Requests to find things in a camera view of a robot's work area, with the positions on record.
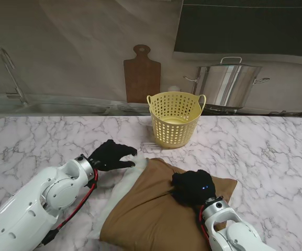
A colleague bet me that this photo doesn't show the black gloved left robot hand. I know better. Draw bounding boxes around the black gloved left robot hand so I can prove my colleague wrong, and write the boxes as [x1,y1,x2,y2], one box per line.
[87,139,139,173]

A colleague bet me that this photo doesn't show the yellow perforated laundry basket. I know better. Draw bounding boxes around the yellow perforated laundry basket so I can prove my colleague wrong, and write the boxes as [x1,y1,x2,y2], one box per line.
[147,92,207,150]

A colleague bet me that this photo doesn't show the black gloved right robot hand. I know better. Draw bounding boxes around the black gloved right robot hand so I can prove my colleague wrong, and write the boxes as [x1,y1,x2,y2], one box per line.
[171,169,218,208]

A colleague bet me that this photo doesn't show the white pillow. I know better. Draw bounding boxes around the white pillow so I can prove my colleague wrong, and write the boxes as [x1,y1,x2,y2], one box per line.
[90,154,149,240]

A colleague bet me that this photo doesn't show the black stove grate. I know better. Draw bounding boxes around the black stove grate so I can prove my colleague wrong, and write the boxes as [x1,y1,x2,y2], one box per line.
[202,104,302,117]

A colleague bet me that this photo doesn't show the brown pillowcase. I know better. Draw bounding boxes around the brown pillowcase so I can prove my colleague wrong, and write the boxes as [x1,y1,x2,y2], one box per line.
[99,157,239,251]

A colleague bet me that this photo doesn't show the red black right arm cable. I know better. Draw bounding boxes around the red black right arm cable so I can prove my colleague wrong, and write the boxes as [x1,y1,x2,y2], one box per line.
[198,205,212,242]

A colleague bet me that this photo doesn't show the red black left arm cable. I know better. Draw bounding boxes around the red black left arm cable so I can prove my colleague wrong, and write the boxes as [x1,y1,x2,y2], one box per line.
[39,168,99,247]

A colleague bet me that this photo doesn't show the red black arm cable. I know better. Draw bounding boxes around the red black arm cable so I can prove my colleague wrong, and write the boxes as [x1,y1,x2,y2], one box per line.
[39,168,99,247]
[198,205,212,242]

